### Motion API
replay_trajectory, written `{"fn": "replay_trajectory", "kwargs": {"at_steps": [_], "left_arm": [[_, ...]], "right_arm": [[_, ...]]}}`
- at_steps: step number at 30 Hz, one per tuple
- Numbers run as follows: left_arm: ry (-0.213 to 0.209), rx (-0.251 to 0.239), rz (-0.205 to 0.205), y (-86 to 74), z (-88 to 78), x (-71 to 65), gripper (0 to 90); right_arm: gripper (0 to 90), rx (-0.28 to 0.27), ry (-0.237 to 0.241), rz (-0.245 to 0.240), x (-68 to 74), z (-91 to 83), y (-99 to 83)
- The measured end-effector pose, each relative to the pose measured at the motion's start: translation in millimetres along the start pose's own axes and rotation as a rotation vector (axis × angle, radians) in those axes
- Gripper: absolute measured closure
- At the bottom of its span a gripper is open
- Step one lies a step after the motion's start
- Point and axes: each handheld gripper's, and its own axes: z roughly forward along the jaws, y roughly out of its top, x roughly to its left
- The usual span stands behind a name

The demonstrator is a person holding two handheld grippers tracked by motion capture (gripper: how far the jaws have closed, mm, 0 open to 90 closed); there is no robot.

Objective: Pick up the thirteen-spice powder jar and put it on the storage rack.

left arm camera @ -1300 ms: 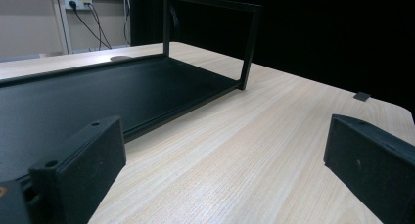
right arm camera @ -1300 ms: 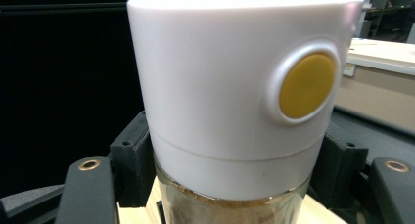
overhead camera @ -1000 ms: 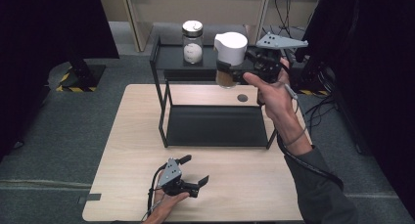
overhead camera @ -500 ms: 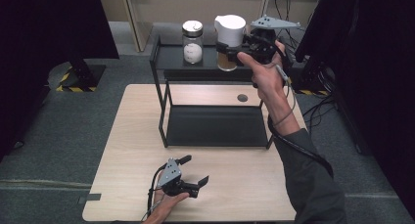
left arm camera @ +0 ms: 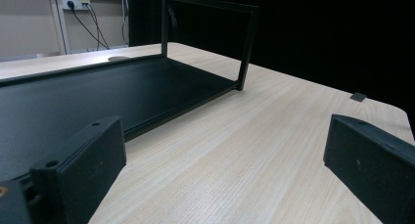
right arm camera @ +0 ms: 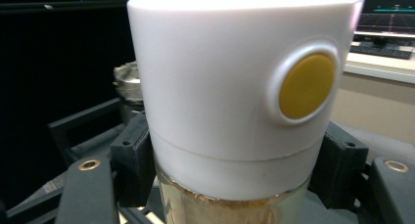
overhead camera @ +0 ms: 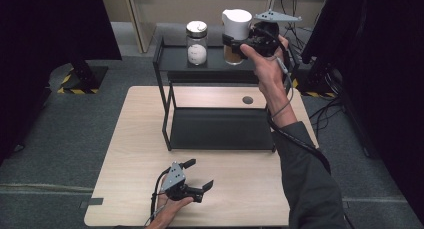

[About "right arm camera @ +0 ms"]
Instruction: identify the glass jar with silver lid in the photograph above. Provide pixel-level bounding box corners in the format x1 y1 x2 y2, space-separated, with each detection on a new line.
113 61 145 122

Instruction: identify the white-edged office desk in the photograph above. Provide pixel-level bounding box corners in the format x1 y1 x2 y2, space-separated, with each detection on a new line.
342 31 415 85

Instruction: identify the black keyboard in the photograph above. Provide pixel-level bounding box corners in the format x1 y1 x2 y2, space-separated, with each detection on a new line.
349 41 413 61

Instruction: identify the computer monitor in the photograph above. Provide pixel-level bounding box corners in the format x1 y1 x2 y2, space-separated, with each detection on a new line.
355 0 415 34

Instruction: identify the black metal shelf rack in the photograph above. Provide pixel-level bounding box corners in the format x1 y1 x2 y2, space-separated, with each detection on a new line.
48 98 126 168

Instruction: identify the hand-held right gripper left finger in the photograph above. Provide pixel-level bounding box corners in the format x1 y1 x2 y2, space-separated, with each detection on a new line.
110 112 157 208

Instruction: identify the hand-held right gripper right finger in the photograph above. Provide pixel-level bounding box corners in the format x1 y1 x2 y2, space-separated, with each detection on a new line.
307 120 370 211

